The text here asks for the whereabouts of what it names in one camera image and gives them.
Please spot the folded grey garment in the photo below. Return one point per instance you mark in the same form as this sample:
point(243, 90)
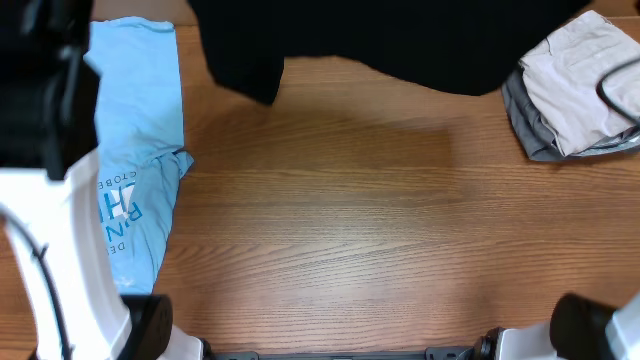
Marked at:
point(538, 141)

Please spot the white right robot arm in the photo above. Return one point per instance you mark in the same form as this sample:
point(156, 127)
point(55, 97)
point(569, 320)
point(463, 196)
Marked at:
point(579, 329)

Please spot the light blue printed t-shirt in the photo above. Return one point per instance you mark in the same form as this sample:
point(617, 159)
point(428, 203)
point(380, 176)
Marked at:
point(140, 125)

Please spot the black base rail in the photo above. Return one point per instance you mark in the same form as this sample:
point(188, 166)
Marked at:
point(432, 353)

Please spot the brown cardboard back panel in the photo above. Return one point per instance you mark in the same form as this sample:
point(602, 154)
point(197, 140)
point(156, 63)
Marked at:
point(179, 13)

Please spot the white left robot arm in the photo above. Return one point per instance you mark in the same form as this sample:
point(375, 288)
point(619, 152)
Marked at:
point(49, 208)

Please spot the black t-shirt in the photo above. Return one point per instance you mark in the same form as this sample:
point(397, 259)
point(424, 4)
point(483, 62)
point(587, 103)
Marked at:
point(466, 47)

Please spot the folded beige shorts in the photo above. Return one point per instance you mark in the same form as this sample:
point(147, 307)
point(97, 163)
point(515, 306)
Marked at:
point(561, 73)

